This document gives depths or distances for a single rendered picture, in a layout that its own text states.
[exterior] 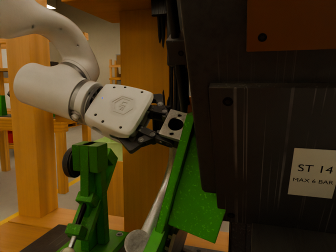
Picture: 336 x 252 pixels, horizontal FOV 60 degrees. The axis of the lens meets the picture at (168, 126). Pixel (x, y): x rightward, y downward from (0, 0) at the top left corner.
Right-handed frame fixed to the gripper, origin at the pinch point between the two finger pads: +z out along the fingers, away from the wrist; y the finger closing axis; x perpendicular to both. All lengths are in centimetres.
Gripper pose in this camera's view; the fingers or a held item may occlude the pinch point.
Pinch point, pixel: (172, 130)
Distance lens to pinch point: 51.1
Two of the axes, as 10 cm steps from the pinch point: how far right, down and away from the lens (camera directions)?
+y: 3.9, -7.7, 5.0
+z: 9.2, 3.0, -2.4
